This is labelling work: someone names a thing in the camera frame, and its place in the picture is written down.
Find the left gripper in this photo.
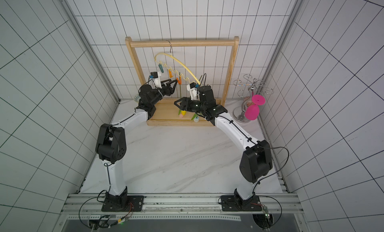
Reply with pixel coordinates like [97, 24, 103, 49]
[151, 79, 180, 104]

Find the orange clothespin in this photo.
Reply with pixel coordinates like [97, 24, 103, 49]
[168, 69, 173, 78]
[177, 76, 182, 85]

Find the white tulip flower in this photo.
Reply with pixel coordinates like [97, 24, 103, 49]
[191, 113, 200, 123]

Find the yellow clothes hanger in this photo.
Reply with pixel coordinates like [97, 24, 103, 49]
[153, 40, 202, 85]

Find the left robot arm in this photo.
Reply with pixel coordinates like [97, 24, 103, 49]
[96, 79, 178, 206]

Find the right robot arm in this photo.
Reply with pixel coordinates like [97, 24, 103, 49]
[174, 85, 273, 201]

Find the teal clothespin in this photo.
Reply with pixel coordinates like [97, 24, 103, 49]
[159, 62, 164, 73]

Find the small patterned bowl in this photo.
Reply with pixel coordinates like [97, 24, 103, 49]
[134, 94, 141, 103]

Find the chrome glass holder stand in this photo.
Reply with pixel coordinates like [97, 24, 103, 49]
[233, 74, 274, 123]

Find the patterned glass on stand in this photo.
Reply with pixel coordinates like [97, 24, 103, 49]
[242, 96, 254, 111]

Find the pink plastic wine glass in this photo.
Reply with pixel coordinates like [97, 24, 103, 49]
[245, 94, 266, 120]

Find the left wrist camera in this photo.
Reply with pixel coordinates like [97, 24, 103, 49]
[150, 71, 162, 88]

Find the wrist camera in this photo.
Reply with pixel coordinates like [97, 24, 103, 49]
[187, 82, 199, 100]
[150, 71, 162, 88]

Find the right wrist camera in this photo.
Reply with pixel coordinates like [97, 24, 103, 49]
[187, 82, 199, 100]

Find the wooden hanging rack frame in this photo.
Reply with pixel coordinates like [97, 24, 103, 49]
[125, 36, 240, 126]

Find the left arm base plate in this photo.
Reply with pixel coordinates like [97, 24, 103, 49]
[102, 195, 145, 213]

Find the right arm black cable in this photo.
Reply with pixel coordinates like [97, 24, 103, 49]
[199, 72, 290, 225]

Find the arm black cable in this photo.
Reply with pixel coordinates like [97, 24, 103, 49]
[199, 72, 290, 225]
[77, 189, 107, 230]

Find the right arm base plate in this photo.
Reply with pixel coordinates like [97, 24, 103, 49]
[218, 195, 263, 212]

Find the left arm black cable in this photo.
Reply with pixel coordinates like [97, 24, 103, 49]
[77, 189, 107, 230]

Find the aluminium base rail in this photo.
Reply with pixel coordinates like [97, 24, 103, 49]
[60, 193, 304, 224]

